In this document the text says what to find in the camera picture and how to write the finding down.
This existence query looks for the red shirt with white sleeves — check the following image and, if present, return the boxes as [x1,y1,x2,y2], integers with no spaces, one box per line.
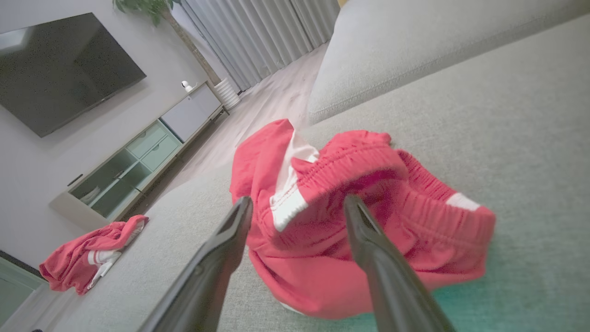
[39,214,149,296]

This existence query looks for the black flat screen television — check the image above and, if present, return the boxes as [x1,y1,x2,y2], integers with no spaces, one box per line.
[0,12,147,138]

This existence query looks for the grey pleated curtain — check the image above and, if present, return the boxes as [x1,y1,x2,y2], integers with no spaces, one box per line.
[177,0,342,93]

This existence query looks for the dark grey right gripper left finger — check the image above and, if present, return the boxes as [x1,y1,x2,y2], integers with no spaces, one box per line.
[138,196,254,332]

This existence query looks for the green potted tree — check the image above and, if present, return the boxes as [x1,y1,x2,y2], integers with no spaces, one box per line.
[113,0,223,87]

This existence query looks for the grey fabric sofa back cushion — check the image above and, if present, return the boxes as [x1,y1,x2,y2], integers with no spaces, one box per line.
[307,0,590,125]

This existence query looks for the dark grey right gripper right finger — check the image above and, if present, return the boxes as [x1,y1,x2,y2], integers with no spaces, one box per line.
[343,194,458,332]

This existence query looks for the white low television cabinet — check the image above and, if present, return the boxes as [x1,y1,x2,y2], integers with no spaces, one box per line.
[50,82,230,231]

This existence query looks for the white ribbed plant pot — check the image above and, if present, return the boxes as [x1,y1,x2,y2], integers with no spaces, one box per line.
[214,77,242,110]

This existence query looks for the pale green low cabinet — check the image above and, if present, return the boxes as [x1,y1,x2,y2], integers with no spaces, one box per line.
[0,251,47,326]

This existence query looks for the red shorts with elastic waistband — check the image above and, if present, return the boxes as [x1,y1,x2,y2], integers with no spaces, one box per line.
[229,119,497,320]

